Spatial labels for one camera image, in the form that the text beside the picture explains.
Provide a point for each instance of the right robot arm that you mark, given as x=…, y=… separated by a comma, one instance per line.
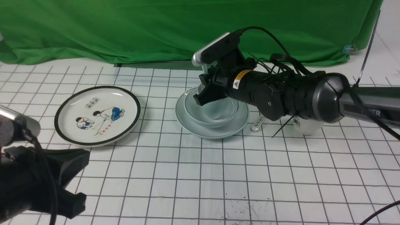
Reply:
x=320, y=96

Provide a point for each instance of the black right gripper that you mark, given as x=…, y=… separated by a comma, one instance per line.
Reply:
x=259, y=89

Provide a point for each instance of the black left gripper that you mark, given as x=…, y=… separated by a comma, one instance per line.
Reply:
x=18, y=184

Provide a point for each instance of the green backdrop cloth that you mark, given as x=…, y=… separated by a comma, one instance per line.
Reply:
x=315, y=32

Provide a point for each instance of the pale green bowl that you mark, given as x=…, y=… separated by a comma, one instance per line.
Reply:
x=214, y=114

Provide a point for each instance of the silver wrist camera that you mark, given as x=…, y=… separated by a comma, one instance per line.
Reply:
x=223, y=47

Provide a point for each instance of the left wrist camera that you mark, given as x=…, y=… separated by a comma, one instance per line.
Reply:
x=16, y=127

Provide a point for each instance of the black-rimmed white cup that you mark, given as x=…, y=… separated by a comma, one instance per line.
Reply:
x=306, y=126

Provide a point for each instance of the blue binder clip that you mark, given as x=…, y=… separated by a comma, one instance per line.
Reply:
x=349, y=50

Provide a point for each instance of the black-rimmed cartoon plate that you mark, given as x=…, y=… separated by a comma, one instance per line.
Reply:
x=97, y=116

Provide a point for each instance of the white spoon with characters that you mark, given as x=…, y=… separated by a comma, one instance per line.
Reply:
x=258, y=124

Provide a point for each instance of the pale green plate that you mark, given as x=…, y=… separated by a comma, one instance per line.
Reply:
x=229, y=129

